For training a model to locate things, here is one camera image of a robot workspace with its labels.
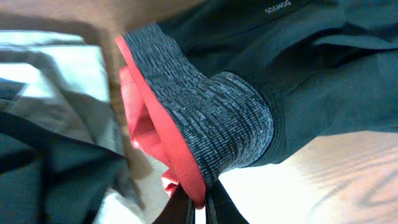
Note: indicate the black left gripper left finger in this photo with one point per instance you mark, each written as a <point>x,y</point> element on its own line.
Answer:
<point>178,210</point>

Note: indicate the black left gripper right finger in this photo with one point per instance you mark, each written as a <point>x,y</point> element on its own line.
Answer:
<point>220,208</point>

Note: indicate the black leggings with red waistband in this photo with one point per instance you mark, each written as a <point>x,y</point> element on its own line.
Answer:
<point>231,84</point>

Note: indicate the black polo shirt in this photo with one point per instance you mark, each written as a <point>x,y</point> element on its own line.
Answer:
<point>59,181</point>

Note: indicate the white t-shirt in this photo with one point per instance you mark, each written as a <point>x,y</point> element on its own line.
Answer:
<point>125,211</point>

